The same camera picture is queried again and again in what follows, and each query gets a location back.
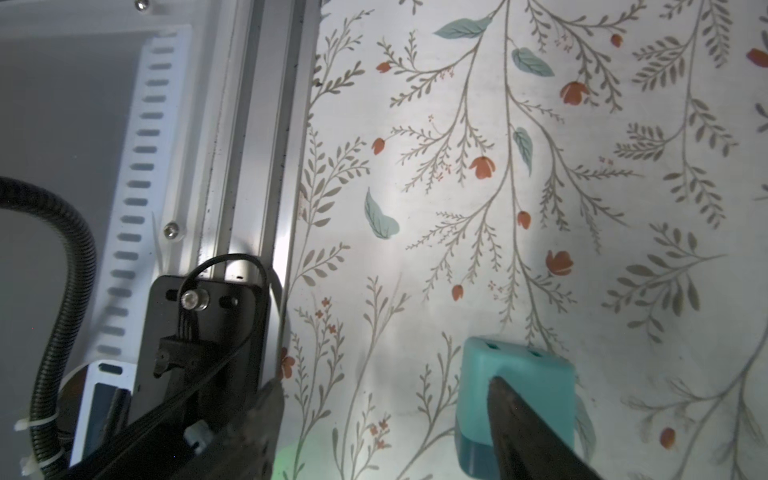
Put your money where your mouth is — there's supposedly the teal charger cube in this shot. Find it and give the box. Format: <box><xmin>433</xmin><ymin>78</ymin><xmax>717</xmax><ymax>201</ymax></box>
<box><xmin>455</xmin><ymin>337</ymin><xmax>576</xmax><ymax>479</ymax></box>

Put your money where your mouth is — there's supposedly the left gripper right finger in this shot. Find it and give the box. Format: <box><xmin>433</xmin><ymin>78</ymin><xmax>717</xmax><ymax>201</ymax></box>
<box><xmin>487</xmin><ymin>376</ymin><xmax>600</xmax><ymax>480</ymax></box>

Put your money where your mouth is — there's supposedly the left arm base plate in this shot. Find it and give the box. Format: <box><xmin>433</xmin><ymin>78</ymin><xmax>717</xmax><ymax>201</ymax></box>
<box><xmin>83</xmin><ymin>274</ymin><xmax>268</xmax><ymax>480</ymax></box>

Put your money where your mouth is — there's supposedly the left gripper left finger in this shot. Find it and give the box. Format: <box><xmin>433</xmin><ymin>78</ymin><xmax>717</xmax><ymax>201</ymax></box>
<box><xmin>173</xmin><ymin>378</ymin><xmax>285</xmax><ymax>479</ymax></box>

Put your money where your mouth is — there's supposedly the white slotted cable duct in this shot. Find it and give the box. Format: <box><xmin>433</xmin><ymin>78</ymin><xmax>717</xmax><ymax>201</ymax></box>
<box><xmin>70</xmin><ymin>26</ymin><xmax>192</xmax><ymax>464</ymax></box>

